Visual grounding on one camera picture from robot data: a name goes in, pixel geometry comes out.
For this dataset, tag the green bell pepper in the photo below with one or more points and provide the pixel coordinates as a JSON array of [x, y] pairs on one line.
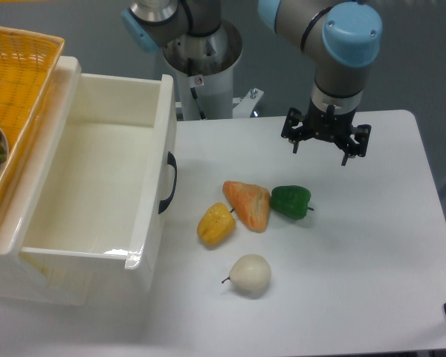
[[291, 201]]

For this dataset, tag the yellow woven basket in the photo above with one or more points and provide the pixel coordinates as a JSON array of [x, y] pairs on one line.
[[27, 63]]

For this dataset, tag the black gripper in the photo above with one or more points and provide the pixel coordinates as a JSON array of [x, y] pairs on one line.
[[327, 125]]

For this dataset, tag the white drawer cabinet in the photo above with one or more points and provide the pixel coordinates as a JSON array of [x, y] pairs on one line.
[[21, 275]]

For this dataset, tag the yellow bell pepper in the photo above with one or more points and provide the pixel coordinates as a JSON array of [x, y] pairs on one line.
[[216, 225]]

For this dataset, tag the orange bell pepper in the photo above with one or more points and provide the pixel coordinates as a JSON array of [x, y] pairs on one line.
[[250, 202]]

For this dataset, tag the black drawer handle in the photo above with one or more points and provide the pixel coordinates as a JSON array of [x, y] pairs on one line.
[[171, 185]]

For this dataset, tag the white pear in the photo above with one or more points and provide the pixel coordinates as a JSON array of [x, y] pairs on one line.
[[250, 276]]

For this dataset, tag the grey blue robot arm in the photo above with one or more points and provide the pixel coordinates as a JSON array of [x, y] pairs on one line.
[[341, 37]]

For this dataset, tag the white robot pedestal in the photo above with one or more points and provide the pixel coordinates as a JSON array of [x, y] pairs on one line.
[[203, 69]]

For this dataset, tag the white plastic drawer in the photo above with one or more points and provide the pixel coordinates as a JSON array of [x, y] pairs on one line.
[[98, 209]]

